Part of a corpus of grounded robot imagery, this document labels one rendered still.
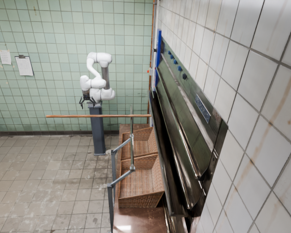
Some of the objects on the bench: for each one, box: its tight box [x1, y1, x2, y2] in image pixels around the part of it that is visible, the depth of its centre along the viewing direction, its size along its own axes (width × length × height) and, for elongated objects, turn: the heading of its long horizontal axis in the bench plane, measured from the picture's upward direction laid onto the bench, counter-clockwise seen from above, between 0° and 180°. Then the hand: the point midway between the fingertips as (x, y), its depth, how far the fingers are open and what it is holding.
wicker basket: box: [121, 127, 158, 168], centre depth 281 cm, size 49×56×28 cm
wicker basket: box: [117, 154, 165, 208], centre depth 232 cm, size 49×56×28 cm
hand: (88, 107), depth 250 cm, fingers open, 13 cm apart
